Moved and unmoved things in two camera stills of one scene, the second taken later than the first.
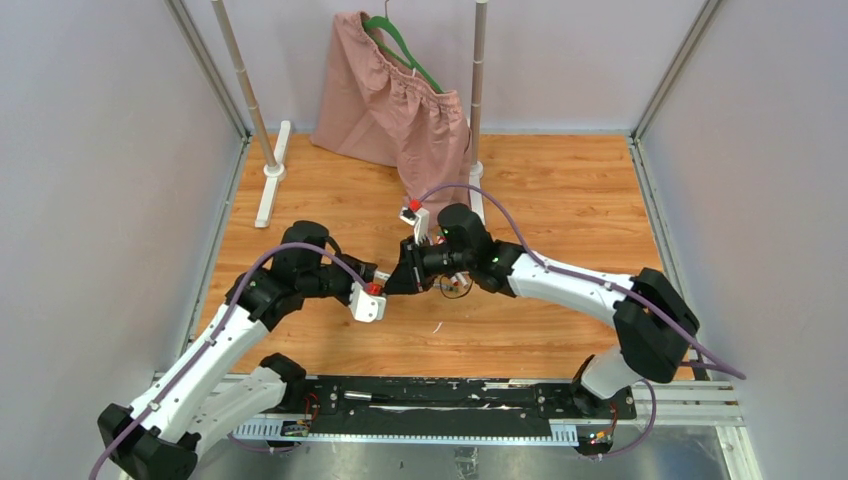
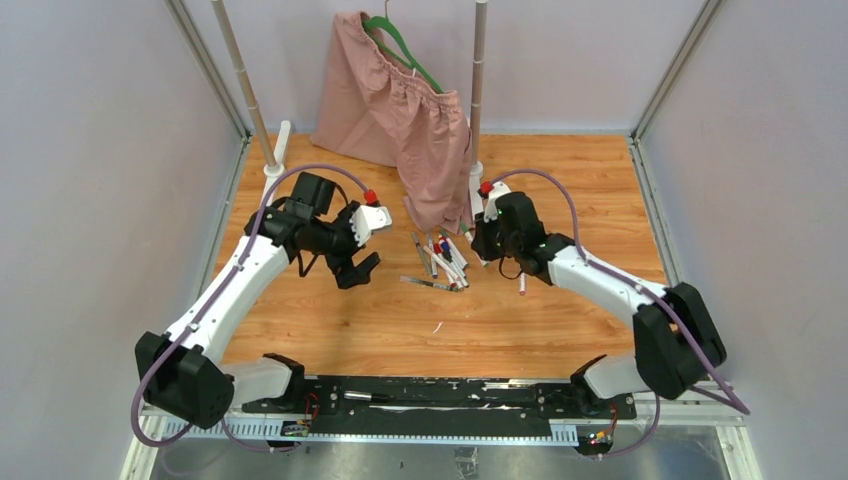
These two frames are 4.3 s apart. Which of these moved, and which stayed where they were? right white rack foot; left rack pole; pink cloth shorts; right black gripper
Moved: right black gripper
Stayed: right white rack foot; pink cloth shorts; left rack pole
